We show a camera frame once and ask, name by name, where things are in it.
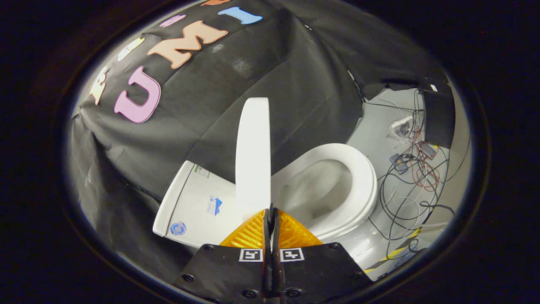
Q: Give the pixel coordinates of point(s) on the clear plastic bag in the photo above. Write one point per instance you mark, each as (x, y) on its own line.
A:
(400, 126)

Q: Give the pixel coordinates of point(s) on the white toilet lid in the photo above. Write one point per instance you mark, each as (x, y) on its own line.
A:
(253, 156)

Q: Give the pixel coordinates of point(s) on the black backdrop cloth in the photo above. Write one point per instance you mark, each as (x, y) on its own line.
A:
(253, 76)

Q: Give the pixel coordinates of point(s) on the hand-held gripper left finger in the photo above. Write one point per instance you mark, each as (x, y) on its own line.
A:
(230, 274)

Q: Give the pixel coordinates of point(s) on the white toilet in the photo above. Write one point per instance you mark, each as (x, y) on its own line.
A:
(198, 202)

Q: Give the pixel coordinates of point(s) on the yellow black floor tape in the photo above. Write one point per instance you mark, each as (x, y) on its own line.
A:
(396, 252)

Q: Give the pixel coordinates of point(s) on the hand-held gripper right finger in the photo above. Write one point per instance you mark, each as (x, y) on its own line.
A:
(312, 274)

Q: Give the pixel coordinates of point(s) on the small black power adapter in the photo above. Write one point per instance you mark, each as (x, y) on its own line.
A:
(399, 164)
(428, 149)

